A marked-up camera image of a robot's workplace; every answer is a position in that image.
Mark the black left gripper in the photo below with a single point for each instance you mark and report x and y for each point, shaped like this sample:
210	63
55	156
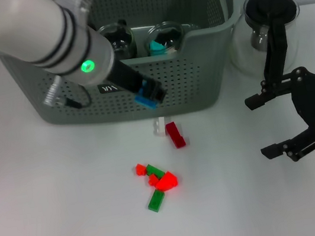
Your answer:
127	79

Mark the tiny red toy brick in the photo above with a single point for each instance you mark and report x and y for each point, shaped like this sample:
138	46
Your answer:
141	170

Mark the flat green toy brick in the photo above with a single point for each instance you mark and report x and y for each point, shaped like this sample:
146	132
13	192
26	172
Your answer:
155	201

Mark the glass teacup with black holder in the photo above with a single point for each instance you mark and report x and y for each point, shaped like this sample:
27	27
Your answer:
122	39

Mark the blue toy brick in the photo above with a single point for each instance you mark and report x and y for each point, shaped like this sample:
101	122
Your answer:
144	99

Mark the white toy brick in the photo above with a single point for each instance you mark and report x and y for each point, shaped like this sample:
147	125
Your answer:
159	126

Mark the teal toy brick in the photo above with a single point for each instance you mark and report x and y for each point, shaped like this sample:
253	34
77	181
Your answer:
156	47

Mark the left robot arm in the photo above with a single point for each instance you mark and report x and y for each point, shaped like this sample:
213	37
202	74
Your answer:
36	35

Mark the glass jar with teal bricks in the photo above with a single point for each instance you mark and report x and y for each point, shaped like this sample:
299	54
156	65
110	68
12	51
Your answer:
167	31

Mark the small red toy brick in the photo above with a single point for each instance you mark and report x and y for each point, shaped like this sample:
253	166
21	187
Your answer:
153	179

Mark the dark red toy brick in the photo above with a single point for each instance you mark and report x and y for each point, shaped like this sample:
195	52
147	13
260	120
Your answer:
175	134

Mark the dark green toy brick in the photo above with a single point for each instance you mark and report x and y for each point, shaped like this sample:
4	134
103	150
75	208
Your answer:
154	170

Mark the large red toy brick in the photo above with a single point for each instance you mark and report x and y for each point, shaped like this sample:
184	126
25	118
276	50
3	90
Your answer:
166	181

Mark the grey-green perforated storage bin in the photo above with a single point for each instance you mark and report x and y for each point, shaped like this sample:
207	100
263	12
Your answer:
198	72

